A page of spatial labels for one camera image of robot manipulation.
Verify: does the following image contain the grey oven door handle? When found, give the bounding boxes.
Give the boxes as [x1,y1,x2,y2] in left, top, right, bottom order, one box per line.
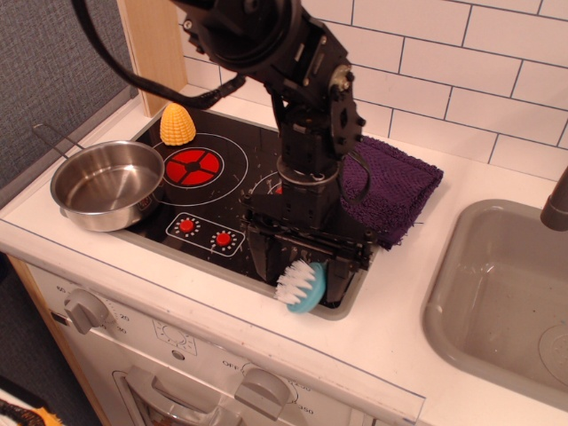
[125,367,244,425]

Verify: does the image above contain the grey sink basin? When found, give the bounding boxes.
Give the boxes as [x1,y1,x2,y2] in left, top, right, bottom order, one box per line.
[423,200,567,410]

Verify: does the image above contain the orange black fabric object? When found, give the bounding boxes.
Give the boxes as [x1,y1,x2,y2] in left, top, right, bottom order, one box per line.
[1,399,63,426]

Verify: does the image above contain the black toy stovetop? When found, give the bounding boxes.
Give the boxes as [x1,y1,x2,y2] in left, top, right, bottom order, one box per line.
[122,109,367,320]

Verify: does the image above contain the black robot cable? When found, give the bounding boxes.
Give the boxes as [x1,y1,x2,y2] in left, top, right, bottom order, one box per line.
[70,0,248,110]

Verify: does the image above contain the purple folded towel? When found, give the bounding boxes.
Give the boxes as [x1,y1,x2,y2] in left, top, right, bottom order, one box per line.
[341,137,444,250]

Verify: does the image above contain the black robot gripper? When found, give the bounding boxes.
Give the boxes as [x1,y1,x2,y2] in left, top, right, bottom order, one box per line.
[241,173,377,305]

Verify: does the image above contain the yellow toy corn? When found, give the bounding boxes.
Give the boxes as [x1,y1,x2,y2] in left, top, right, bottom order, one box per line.
[160,103,196,146]

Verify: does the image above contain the red right stove knob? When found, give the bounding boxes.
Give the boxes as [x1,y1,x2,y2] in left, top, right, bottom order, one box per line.
[215,233,233,248]

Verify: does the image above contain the stainless steel pot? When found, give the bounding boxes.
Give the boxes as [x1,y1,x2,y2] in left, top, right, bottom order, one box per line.
[48,138,165,232]

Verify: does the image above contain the grey timer dial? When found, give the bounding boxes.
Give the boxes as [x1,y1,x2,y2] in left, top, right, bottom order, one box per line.
[64,288,109,335]

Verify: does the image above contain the grey faucet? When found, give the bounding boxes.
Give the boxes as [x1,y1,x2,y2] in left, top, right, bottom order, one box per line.
[540,168,568,232]

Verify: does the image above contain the wooden post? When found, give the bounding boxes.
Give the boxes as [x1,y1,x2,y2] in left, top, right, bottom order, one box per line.
[117,0,187,91]

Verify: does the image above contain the red left stove knob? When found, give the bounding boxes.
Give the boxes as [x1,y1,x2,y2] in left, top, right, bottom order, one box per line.
[178,218,195,233]

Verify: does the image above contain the blue scrubber brush white bristles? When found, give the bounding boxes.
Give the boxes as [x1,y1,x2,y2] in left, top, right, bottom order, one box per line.
[274,259,327,313]

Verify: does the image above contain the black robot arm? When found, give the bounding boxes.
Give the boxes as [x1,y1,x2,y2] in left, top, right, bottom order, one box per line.
[179,1,377,313]

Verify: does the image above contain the grey oven temperature dial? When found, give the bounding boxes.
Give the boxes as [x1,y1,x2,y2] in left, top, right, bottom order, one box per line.
[234,368,291,421]

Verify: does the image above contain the red stove knob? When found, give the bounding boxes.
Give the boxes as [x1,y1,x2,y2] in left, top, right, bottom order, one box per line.
[215,233,233,248]
[178,218,195,233]

